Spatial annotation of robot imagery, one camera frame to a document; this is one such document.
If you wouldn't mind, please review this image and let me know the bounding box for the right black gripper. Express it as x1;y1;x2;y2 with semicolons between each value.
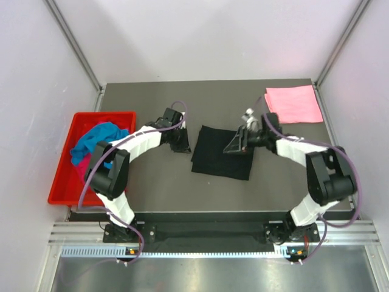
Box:
225;125;270;154

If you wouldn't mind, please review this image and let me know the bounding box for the black t shirt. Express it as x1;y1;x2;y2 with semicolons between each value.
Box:
191;125;253;181

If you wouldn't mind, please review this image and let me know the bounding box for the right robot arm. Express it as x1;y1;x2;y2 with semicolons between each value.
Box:
223;109;359;241

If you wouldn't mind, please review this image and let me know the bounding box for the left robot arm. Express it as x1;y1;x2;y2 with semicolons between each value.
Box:
84;108;191;241

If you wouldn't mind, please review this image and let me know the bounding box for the pink folded t shirt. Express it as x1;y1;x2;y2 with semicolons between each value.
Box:
264;85;323;124

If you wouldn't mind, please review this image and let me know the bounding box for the blue t shirt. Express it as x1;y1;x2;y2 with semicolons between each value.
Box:
70;122;129;166

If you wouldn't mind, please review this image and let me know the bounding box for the magenta t shirt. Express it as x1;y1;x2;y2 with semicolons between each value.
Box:
75;158;89;184

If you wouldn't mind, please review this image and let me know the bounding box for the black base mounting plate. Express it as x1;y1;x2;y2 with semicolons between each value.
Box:
102;221;320;245

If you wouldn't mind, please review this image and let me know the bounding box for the red plastic bin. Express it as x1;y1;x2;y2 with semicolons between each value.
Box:
47;111;137;206

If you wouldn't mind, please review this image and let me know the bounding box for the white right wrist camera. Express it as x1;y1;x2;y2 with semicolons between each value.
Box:
241;108;260;132

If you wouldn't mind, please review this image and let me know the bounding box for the right aluminium frame post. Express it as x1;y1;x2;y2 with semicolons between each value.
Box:
314;0;373;89

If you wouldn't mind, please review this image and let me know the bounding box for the aluminium frame post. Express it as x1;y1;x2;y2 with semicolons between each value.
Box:
43;0;103;92
314;0;373;89

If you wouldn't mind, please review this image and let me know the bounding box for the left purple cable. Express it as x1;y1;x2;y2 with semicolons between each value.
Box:
77;100;188;268

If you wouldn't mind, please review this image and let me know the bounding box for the aluminium front rail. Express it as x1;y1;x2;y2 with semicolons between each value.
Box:
49;220;380;246

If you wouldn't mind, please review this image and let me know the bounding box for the grey slotted cable duct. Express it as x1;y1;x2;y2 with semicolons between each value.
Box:
61;246;304;259

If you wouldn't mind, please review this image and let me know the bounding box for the left aluminium frame post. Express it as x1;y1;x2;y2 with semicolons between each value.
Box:
43;0;103;92

